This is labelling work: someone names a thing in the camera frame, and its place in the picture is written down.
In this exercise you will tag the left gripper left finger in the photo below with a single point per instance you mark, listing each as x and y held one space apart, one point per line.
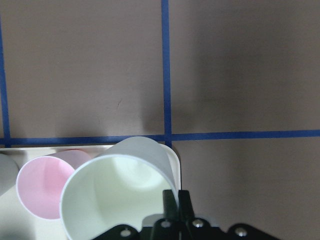
170 207

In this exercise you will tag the grey cup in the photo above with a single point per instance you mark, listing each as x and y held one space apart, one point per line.
8 173

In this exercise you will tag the pale green white cup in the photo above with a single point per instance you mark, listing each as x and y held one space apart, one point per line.
122 185

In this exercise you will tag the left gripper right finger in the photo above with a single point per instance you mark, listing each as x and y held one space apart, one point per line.
185 210

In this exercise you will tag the pink cup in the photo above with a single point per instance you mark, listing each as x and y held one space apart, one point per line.
40 182

